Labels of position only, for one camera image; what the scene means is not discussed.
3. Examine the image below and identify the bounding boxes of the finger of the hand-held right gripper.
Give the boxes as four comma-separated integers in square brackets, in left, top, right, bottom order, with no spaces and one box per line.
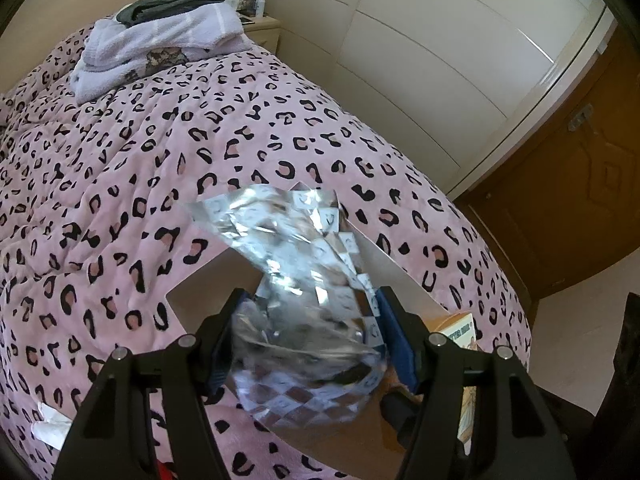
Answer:
[381,391,426,437]

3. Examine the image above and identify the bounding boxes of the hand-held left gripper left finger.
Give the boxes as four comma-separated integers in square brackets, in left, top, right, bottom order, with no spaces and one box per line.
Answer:
[52,287,251,480]

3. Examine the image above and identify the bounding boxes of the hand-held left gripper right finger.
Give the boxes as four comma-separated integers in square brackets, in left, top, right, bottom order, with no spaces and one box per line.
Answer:
[375,285,578,480]

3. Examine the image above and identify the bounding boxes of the yellow printed box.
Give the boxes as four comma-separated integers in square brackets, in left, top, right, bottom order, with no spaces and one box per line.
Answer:
[427,312,484,449]

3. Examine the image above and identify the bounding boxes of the white cardboard box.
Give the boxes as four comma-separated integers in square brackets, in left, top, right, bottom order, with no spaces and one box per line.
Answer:
[167,182,473,480]

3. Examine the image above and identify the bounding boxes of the silver checkered plastic bag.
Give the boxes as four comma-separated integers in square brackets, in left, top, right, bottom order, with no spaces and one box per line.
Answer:
[184,182,394,424]

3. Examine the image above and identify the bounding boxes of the crumpled white tissue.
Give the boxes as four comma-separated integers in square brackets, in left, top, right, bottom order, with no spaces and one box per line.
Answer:
[30,400,77,452]

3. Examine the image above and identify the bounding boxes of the wooden door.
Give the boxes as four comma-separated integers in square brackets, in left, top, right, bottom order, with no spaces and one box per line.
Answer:
[447,25,640,307]

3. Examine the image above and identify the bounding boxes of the pink leopard print blanket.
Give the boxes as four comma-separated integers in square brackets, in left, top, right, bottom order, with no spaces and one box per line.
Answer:
[0,25,534,480]

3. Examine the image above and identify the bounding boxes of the white wardrobe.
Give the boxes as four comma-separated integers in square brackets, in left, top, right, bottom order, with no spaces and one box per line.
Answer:
[260,0,617,197]

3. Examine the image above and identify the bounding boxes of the folded lavender towel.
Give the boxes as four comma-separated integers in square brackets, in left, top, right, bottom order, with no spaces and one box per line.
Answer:
[70,5,252,104]

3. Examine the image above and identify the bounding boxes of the beige nightstand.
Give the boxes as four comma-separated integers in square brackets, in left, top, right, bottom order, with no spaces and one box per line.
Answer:
[240,14,282,54]

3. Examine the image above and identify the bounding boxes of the folded dark grey clothes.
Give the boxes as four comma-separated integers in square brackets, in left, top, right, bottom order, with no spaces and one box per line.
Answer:
[116,0,227,26]

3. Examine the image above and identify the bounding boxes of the metal door handle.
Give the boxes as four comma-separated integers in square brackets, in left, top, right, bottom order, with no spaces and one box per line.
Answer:
[569,104,594,129]

